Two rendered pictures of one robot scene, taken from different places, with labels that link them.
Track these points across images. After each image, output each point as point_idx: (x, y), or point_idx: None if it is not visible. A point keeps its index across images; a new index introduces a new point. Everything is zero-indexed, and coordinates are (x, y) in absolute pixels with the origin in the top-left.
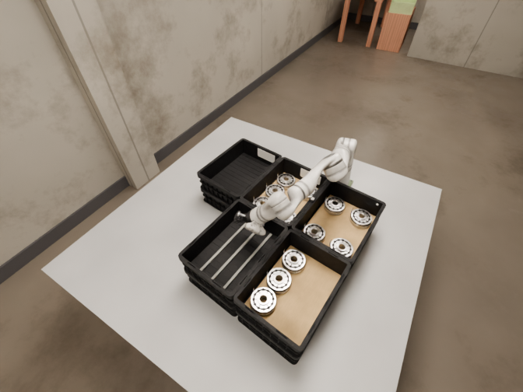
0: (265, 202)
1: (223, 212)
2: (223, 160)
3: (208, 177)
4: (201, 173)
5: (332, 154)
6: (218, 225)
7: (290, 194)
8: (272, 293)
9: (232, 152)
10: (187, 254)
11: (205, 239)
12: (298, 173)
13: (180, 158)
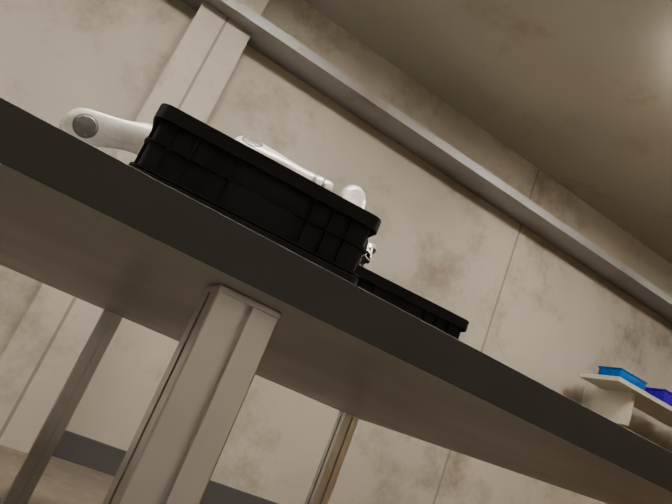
0: (363, 203)
1: (368, 270)
2: (264, 188)
3: (327, 245)
4: (362, 224)
5: (252, 138)
6: (381, 293)
7: (332, 191)
8: None
9: (222, 160)
10: (451, 328)
11: (412, 313)
12: None
13: (305, 259)
